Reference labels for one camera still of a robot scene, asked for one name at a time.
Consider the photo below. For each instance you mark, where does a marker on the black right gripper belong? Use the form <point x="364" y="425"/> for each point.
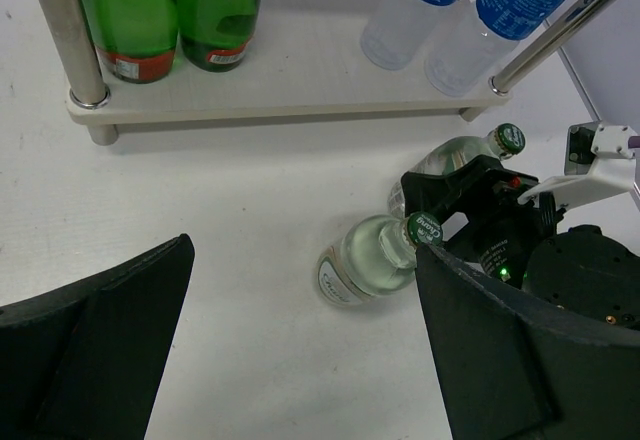
<point x="580" y="270"/>

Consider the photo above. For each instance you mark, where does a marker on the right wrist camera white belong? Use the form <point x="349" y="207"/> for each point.
<point x="600" y="163"/>

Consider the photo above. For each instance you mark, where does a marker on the green glass bottle right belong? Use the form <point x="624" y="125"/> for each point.
<point x="214" y="34"/>

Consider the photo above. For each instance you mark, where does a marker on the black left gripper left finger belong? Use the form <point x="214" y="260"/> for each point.
<point x="85" y="361"/>

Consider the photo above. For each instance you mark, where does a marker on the clear glass bottle green cap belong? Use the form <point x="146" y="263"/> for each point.
<point x="376" y="258"/>

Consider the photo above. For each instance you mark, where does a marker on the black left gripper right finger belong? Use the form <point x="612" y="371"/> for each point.
<point x="511" y="366"/>

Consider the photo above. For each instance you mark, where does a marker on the green glass bottle left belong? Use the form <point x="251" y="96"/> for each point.
<point x="135" y="39"/>

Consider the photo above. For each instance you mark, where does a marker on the white two-tier shelf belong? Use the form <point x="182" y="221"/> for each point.
<point x="305" y="61"/>

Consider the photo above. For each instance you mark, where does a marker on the blue label water bottle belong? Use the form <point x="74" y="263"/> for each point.
<point x="487" y="32"/>
<point x="398" y="28"/>

